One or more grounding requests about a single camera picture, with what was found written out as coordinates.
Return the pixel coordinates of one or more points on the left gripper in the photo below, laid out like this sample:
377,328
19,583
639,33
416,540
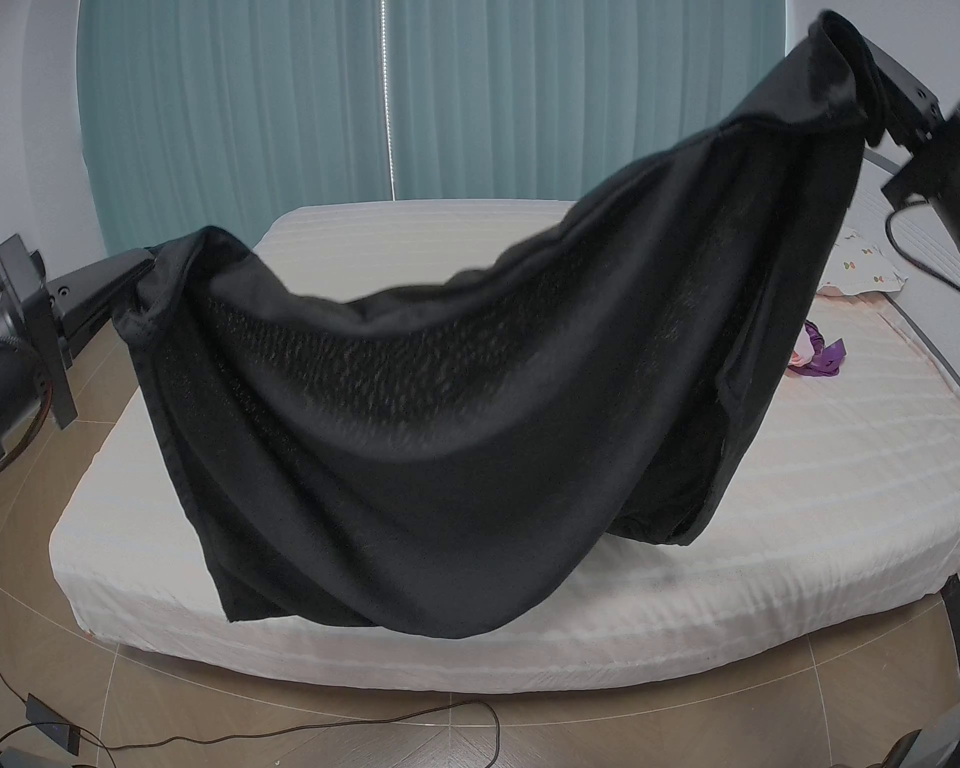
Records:
46,330

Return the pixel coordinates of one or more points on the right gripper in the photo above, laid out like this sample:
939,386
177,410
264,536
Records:
934,172

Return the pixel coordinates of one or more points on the black T-shirt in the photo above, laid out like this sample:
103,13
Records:
450,412

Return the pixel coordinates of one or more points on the bed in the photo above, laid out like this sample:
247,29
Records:
825,450

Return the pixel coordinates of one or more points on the white printed pillow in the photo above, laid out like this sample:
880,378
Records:
862,262

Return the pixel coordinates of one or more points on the blue-green curtain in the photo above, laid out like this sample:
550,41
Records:
585,97
225,112

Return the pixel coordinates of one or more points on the purple garment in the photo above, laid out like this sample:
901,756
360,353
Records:
825,356

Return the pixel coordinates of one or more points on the pink garment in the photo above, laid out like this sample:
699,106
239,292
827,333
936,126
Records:
799,354

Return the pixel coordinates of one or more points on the black power adapter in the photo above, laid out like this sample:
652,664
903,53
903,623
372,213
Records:
52,724

